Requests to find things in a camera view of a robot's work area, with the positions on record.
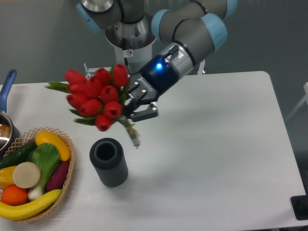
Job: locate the beige round slice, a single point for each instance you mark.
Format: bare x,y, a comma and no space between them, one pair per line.
26,175

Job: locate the yellow bell pepper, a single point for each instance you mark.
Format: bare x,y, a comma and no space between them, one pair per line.
6,177

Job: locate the blue handled saucepan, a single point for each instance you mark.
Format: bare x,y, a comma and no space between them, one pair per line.
8,132

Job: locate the orange fruit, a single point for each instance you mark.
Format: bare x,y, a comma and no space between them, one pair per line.
13,195

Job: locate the yellow squash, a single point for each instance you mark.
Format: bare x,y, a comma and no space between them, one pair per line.
51,138

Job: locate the black device at edge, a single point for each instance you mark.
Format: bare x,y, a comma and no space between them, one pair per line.
300,206

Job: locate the woven wicker basket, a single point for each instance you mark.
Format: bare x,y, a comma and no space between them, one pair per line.
30,136

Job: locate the red tulip bouquet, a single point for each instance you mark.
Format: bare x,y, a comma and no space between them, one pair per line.
98,100

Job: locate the white frame at right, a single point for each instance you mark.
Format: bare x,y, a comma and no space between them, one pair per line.
303,101

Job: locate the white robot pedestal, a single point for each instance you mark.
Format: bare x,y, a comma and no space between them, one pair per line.
136,59

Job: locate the yellow banana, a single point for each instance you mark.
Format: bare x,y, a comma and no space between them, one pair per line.
30,209

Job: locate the dark green cucumber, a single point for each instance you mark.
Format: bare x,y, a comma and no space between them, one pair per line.
18,156

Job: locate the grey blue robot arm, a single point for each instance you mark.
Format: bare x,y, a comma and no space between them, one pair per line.
158,50

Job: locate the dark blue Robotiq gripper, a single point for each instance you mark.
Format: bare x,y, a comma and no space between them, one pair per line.
147,85

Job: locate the green bok choy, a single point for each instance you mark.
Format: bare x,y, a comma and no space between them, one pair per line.
46,157

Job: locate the dark grey ribbed vase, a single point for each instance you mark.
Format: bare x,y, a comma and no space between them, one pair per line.
107,157

